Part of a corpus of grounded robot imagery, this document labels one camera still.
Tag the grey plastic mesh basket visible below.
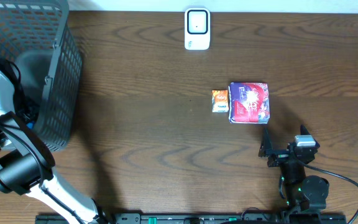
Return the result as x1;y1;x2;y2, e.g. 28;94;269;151
0;0;82;152

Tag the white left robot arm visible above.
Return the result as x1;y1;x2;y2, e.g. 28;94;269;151
0;57;112;223

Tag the orange tissue pack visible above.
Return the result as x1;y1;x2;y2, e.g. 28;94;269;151
212;90;229;113

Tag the purple pink Carefree pad pack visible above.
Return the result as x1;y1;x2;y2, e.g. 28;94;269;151
228;82;270;124

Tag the blue snack wrapper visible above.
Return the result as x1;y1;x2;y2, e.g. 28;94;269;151
27;122;34;129

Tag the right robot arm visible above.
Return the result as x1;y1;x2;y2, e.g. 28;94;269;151
259;125;329;212

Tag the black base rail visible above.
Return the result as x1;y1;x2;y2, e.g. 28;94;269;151
35;212;347;224

